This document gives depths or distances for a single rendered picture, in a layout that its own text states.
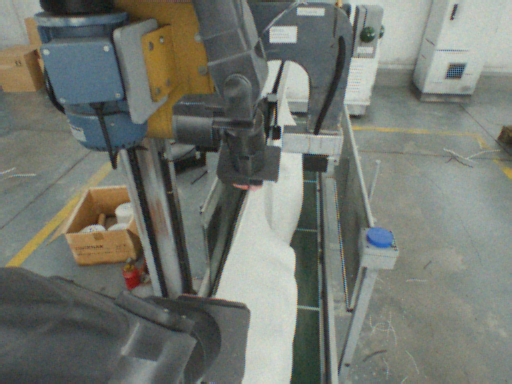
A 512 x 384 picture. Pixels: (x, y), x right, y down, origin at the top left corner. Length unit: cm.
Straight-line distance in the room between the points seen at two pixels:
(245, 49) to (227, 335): 30
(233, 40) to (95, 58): 26
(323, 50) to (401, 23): 420
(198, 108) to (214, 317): 27
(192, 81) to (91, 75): 28
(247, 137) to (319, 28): 36
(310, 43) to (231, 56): 36
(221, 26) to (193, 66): 40
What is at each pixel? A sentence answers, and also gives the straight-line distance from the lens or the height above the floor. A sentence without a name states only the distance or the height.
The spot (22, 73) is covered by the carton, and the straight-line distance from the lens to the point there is 533.
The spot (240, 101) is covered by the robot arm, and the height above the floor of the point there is 127.
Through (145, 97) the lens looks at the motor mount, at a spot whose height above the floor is 119.
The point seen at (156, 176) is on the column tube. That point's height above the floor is 87.
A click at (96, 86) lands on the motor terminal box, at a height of 124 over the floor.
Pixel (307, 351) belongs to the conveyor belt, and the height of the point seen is 38.
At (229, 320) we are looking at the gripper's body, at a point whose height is 114.
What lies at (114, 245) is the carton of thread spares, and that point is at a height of 14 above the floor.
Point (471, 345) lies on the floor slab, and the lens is 189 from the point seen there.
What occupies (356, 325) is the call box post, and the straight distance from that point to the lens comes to 112.
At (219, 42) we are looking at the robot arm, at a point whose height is 133.
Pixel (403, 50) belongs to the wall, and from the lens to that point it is 502.
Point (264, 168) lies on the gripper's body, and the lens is 54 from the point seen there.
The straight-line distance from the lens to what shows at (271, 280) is 74.
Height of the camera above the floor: 141
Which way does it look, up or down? 35 degrees down
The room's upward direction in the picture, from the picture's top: straight up
